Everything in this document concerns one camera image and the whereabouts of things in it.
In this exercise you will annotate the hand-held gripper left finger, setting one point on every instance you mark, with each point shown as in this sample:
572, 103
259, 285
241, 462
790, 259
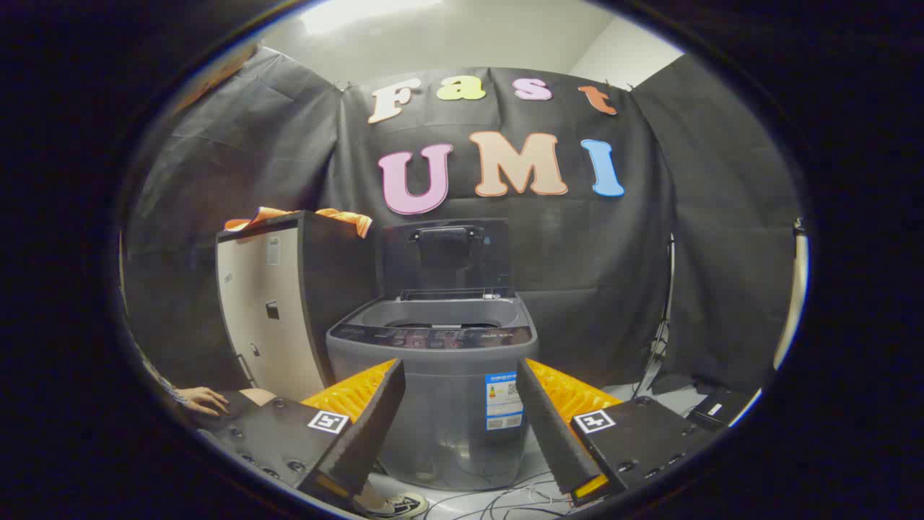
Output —
372, 433

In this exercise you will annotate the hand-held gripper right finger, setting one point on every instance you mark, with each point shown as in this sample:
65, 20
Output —
552, 433

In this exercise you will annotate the grey washing machine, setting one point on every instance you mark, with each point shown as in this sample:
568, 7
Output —
447, 390

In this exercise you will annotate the orange shirt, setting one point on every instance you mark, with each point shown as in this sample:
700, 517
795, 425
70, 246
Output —
354, 220

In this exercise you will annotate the person's black and white shoe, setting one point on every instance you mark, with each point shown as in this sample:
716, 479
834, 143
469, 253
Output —
397, 505

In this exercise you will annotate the beige and dark cabinet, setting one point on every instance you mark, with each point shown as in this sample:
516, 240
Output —
274, 339

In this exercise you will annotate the black box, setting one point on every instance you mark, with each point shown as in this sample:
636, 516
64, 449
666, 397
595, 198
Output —
722, 412

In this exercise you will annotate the black backdrop cloth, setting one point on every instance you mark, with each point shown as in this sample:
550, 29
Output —
577, 245

